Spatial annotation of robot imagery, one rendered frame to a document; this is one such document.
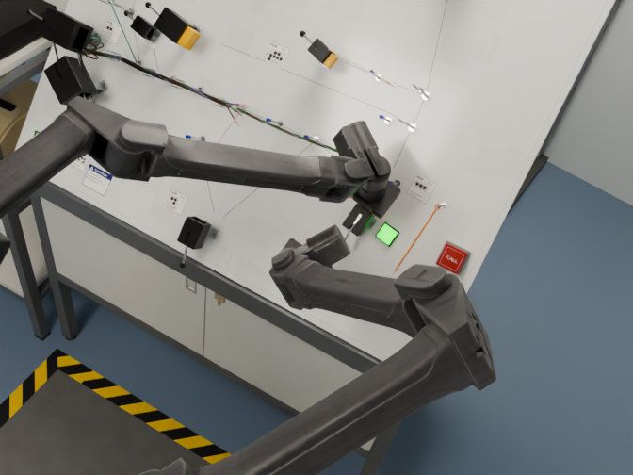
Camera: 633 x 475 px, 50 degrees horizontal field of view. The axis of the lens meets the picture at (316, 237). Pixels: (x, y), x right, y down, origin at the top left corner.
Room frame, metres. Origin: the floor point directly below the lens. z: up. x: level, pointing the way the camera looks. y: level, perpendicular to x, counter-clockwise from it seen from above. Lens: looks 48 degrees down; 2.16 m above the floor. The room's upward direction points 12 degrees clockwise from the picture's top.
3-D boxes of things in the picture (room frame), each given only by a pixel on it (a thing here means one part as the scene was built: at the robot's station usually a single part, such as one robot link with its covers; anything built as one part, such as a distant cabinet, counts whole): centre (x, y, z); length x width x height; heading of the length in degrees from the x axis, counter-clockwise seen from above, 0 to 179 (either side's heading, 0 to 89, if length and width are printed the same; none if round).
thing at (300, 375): (0.96, -0.01, 0.60); 0.55 x 0.03 x 0.39; 71
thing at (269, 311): (1.04, 0.26, 0.83); 1.18 x 0.06 x 0.06; 71
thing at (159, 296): (1.15, 0.51, 0.60); 0.55 x 0.02 x 0.39; 71
